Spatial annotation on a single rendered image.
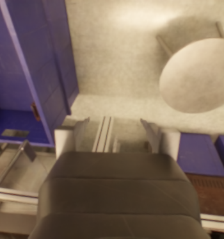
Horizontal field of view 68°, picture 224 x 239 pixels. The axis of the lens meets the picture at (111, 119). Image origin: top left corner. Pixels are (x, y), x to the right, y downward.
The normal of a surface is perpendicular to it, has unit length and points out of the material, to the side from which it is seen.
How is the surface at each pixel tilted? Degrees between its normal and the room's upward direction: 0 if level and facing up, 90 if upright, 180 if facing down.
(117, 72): 0
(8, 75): 0
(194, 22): 0
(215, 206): 90
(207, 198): 90
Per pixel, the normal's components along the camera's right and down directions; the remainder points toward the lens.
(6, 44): -0.13, 0.63
